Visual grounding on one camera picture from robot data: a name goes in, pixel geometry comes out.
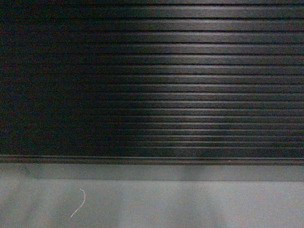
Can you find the black checkout counter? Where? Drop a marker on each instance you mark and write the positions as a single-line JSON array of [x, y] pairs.
[[152, 89]]

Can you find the white thread on floor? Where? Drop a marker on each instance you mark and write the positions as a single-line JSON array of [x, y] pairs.
[[82, 203]]

